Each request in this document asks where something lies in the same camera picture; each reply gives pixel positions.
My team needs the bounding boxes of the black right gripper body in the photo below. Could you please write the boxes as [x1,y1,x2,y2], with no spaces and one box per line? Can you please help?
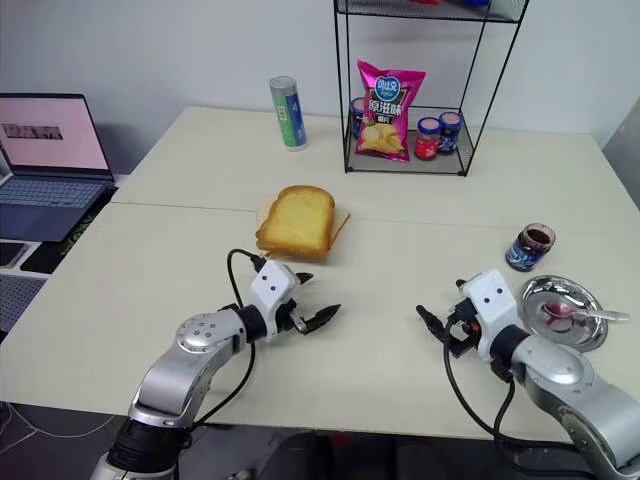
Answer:
[443,298,484,351]

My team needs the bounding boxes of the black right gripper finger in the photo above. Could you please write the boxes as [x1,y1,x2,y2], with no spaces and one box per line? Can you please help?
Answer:
[448,339,476,361]
[415,304,445,342]

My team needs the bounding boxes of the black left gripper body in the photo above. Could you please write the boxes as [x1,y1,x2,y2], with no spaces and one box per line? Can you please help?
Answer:
[272,285,308,335]

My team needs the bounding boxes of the golden toasted bread slice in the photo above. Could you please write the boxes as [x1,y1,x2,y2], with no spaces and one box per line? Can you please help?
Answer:
[255,185,337,253]

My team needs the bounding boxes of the pale bread slice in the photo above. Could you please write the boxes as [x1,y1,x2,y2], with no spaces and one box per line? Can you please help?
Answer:
[255,198,352,262]

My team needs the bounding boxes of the open blue-label jam jar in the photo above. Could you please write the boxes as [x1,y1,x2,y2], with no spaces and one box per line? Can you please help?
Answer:
[504,222,558,273]

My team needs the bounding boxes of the steel spoon with jam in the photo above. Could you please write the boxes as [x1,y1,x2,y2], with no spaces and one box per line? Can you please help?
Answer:
[541,301,632,324]

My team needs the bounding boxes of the closed blue-label jam jar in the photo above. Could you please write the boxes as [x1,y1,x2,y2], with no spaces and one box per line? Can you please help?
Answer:
[437,111,463,157]
[349,96,372,141]

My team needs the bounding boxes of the red lid jar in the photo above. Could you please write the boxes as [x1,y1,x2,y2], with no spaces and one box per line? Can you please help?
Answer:
[414,116,444,162]

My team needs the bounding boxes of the round steel plate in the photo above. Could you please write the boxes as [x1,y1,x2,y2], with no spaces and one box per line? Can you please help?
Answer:
[519,273,610,352]

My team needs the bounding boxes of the green and blue cylinder can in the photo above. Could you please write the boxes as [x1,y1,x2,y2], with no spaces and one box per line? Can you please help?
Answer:
[269,75,310,152]

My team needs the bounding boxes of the pink potato chips bag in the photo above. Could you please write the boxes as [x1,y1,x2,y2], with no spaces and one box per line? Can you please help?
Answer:
[354,58,428,163]

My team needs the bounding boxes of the grey panel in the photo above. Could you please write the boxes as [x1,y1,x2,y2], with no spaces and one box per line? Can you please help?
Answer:
[599,102,640,214]

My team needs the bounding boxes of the black desk mat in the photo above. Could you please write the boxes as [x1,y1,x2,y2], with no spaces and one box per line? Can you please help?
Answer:
[19,187,120,276]

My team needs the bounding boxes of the white perforated board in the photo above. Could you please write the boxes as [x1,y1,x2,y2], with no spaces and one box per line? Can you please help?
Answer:
[0,274,47,335]

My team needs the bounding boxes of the open grey laptop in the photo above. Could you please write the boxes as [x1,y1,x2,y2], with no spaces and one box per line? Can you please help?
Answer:
[0,92,120,244]

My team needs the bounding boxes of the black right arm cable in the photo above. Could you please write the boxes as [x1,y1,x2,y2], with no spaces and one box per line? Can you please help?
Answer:
[442,319,572,448]

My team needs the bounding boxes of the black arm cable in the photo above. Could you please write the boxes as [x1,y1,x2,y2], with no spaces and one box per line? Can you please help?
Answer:
[442,319,572,448]
[189,248,272,430]

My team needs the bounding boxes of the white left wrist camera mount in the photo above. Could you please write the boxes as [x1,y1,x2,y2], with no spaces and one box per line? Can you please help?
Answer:
[249,259,302,343]

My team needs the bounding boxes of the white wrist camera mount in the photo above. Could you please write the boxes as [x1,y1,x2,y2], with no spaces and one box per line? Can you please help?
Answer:
[459,269,520,362]
[249,259,302,343]

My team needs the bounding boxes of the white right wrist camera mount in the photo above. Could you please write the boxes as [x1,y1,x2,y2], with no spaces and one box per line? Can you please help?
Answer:
[459,269,520,362]

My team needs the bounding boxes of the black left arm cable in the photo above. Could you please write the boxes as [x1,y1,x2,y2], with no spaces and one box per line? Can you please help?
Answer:
[189,248,272,430]

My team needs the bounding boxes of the black wire shelf rack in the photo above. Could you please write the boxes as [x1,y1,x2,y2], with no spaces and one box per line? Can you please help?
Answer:
[332,0,532,177]

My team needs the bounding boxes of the thin white cable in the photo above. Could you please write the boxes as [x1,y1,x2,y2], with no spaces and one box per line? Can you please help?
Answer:
[0,399,117,454]

